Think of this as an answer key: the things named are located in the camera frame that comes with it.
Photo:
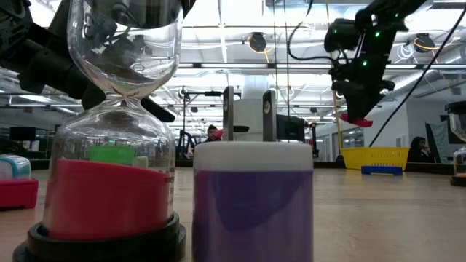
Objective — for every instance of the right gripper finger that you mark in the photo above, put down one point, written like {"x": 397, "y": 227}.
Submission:
{"x": 360, "y": 103}

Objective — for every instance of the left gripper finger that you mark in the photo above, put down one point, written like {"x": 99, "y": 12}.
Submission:
{"x": 160, "y": 113}

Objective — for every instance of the red item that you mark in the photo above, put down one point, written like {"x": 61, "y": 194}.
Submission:
{"x": 358, "y": 123}

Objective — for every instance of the blue box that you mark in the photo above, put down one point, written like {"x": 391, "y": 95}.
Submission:
{"x": 382, "y": 170}

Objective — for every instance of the black background robot arm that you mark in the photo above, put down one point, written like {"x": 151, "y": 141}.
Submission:
{"x": 183, "y": 140}

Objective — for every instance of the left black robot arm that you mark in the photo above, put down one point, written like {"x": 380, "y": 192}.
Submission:
{"x": 14, "y": 32}

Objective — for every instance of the person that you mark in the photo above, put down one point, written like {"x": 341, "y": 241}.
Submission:
{"x": 418, "y": 149}
{"x": 210, "y": 134}

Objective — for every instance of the black light stand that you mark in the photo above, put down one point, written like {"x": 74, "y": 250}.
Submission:
{"x": 213, "y": 93}

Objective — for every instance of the yellow plastic bin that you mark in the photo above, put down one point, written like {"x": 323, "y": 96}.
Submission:
{"x": 375, "y": 158}

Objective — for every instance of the green plastic bin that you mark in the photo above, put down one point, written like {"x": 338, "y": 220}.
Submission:
{"x": 111, "y": 154}

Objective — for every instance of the black monitor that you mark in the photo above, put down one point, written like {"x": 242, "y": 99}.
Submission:
{"x": 22, "y": 134}

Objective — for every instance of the black perforated case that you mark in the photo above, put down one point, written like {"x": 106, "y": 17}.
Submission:
{"x": 290, "y": 128}

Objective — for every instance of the pink sand hourglass black caps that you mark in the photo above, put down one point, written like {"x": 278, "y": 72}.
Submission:
{"x": 109, "y": 200}

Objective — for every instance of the red flat box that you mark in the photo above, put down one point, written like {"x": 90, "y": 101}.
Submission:
{"x": 18, "y": 193}

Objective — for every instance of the purple jar with white lid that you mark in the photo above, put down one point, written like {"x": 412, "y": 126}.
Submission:
{"x": 253, "y": 211}

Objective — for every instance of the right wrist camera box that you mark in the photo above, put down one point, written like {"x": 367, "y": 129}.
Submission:
{"x": 340, "y": 34}

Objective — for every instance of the grey metal post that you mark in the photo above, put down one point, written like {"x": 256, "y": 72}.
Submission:
{"x": 228, "y": 113}
{"x": 269, "y": 116}

